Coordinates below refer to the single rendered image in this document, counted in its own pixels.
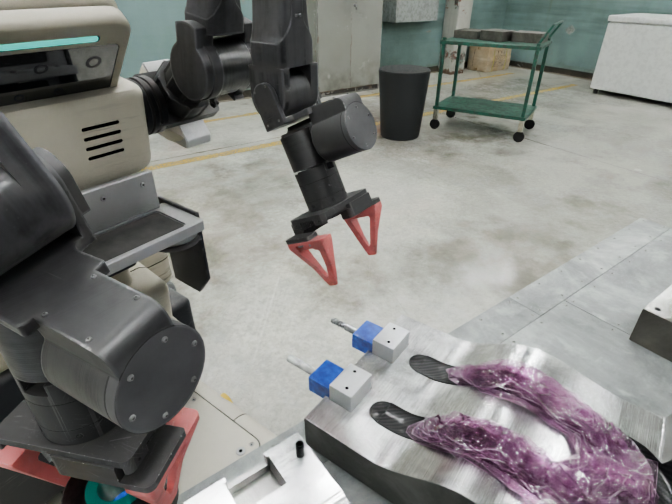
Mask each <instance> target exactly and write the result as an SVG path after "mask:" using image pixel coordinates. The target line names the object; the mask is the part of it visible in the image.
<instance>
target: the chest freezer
mask: <svg viewBox="0 0 672 504"><path fill-rule="evenodd" d="M608 21H610V22H609V23H608V26H607V29H606V33H605V36H604V40H603V43H602V47H601V50H600V54H599V57H598V61H597V64H596V68H595V71H594V74H593V78H592V81H591V85H590V88H593V89H594V90H593V93H595V94H597V93H598V90H604V91H609V92H615V93H620V94H625V95H631V96H636V97H642V98H647V99H652V100H658V101H663V102H669V103H672V15H667V14H649V13H633V14H619V15H610V16H609V18H608Z"/></svg>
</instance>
